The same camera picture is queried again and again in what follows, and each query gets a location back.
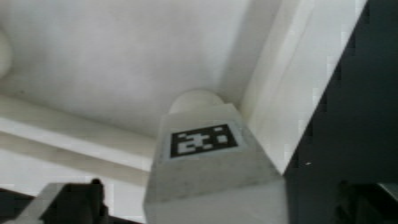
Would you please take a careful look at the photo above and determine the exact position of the white leg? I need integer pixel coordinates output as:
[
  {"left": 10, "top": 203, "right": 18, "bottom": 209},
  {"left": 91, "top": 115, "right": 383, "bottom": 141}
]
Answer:
[{"left": 145, "top": 90, "right": 290, "bottom": 224}]

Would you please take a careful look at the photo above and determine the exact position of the white U-shaped fence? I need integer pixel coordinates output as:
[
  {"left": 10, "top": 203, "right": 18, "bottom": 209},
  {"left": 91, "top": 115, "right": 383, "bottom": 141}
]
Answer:
[{"left": 0, "top": 95, "right": 155, "bottom": 222}]

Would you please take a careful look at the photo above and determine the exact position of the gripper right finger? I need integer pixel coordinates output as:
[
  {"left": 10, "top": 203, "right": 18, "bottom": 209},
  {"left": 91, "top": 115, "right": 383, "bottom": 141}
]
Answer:
[{"left": 335, "top": 181, "right": 398, "bottom": 224}]

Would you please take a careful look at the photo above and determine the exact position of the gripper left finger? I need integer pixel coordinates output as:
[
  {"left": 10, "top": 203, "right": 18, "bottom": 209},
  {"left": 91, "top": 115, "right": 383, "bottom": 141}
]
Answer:
[{"left": 11, "top": 178, "right": 109, "bottom": 224}]

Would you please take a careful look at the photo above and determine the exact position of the white square tabletop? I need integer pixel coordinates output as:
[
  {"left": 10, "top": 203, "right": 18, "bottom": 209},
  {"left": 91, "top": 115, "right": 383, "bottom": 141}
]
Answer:
[{"left": 0, "top": 0, "right": 369, "bottom": 168}]

